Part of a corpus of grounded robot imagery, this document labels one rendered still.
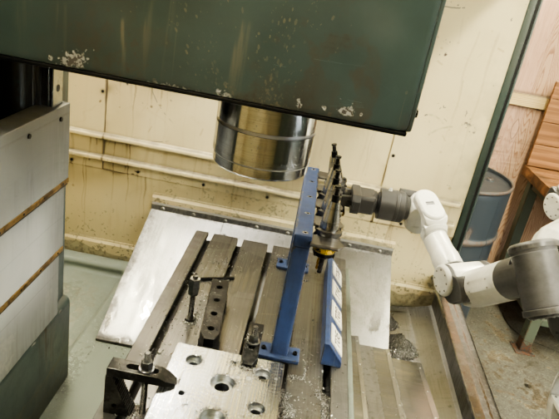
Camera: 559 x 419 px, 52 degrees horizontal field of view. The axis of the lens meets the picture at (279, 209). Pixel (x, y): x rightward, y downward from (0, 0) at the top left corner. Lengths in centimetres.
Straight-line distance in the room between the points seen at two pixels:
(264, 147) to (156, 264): 119
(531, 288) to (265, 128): 64
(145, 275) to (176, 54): 126
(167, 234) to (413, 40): 145
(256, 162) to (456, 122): 121
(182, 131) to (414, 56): 135
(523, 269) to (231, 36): 75
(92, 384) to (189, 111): 92
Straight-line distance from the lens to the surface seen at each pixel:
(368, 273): 206
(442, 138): 200
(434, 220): 158
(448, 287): 144
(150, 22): 81
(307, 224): 129
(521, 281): 124
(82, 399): 168
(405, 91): 79
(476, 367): 179
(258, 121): 85
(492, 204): 311
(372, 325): 194
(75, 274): 226
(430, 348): 203
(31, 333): 139
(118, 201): 220
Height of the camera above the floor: 175
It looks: 23 degrees down
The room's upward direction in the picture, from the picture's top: 11 degrees clockwise
